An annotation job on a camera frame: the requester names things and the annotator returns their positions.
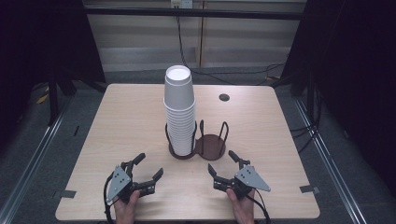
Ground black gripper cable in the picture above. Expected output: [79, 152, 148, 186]
[246, 189, 272, 224]
[103, 171, 117, 224]

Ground person's right hand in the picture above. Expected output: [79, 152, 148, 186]
[225, 188, 256, 224]

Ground yellow floor tape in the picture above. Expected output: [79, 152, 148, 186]
[35, 92, 50, 105]

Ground black horizontal bar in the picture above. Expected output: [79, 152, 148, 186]
[83, 7, 307, 21]

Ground grey floor tape piece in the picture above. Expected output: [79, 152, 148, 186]
[299, 185, 320, 194]
[51, 189, 78, 200]

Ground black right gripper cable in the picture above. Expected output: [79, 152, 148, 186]
[246, 189, 272, 224]

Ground dark brown wire cup holder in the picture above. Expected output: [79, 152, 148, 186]
[164, 119, 230, 161]

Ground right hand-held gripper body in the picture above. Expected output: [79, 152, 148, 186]
[213, 159, 271, 200]

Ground white wall outlet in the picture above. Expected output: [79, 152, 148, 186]
[170, 0, 194, 9]

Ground black floor cables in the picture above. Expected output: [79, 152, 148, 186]
[289, 90, 323, 154]

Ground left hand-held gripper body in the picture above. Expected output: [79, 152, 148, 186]
[105, 161, 157, 204]

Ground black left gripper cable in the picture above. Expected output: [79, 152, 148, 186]
[103, 171, 117, 224]

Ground stack of white cups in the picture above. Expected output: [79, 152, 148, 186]
[163, 98, 197, 157]

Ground black wall cable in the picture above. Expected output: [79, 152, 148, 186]
[175, 7, 286, 87]

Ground metal floor rail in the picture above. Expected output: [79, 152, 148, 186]
[293, 98, 369, 224]
[0, 92, 75, 224]

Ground person's left hand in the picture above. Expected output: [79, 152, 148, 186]
[113, 189, 141, 224]

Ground black curtain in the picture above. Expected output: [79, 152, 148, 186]
[0, 0, 107, 150]
[279, 0, 396, 194]

